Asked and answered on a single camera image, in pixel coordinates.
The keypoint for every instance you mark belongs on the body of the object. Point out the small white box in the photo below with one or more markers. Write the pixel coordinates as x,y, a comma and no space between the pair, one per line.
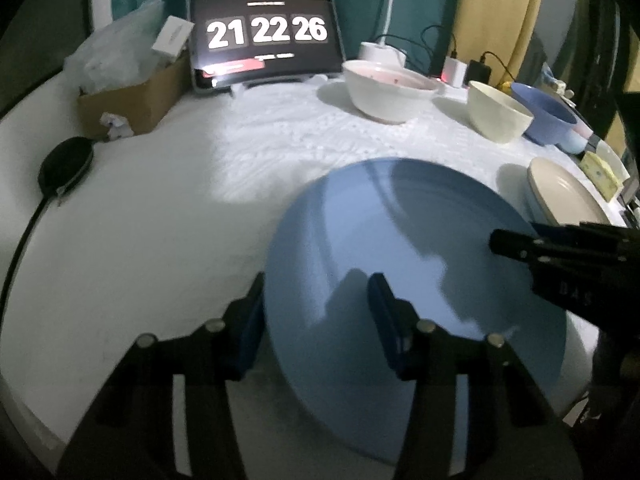
172,35

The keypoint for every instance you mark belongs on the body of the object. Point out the white crumpled wrapper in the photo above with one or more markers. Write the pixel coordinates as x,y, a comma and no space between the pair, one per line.
116,127

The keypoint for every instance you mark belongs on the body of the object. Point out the white bowl pink dotted inside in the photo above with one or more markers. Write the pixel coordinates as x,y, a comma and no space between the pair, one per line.
380,100

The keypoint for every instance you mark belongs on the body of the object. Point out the cream plate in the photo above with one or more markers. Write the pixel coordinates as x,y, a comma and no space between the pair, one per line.
565,195

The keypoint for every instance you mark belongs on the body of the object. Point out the black charger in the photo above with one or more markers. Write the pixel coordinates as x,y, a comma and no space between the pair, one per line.
480,71

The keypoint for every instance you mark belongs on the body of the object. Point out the cardboard box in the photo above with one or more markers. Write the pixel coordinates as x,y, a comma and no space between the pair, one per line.
130,105

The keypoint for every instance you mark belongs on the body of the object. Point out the yellow tissue box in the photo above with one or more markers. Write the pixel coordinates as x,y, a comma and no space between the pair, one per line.
600,175

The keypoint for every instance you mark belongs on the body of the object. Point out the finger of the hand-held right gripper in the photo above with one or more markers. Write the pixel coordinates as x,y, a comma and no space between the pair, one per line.
515,247
560,230

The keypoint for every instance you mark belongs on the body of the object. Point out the white desk lamp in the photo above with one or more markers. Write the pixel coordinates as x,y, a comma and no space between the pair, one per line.
380,52

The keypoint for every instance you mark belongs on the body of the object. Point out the blue plate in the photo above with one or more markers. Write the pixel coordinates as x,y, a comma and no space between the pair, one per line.
400,260

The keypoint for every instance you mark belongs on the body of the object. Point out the dark blue bowl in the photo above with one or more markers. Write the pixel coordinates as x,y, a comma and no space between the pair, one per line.
550,125

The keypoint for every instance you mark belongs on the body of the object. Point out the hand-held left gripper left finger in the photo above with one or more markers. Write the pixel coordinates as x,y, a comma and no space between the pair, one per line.
247,325

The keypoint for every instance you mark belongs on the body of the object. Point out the white charger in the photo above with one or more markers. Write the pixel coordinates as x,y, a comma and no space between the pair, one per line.
455,70

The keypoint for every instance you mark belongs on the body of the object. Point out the tablet with clock display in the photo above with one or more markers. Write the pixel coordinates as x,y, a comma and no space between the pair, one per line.
265,30

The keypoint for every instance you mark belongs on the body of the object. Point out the yellow curtain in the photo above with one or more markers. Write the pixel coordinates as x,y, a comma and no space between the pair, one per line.
495,10

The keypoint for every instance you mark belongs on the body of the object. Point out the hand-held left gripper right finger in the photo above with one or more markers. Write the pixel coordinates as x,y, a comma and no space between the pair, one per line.
385,320

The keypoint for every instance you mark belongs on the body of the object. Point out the cream bowl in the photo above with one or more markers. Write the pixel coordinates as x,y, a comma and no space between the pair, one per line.
495,120

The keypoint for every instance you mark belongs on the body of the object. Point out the light blue bowl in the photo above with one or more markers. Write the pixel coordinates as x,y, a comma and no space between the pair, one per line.
572,145

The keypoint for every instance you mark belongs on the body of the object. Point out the clear plastic bag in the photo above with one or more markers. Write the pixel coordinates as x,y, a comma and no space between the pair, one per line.
105,55

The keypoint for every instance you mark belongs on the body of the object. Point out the dark glass sliding door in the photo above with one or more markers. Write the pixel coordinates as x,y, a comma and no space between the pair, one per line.
585,20

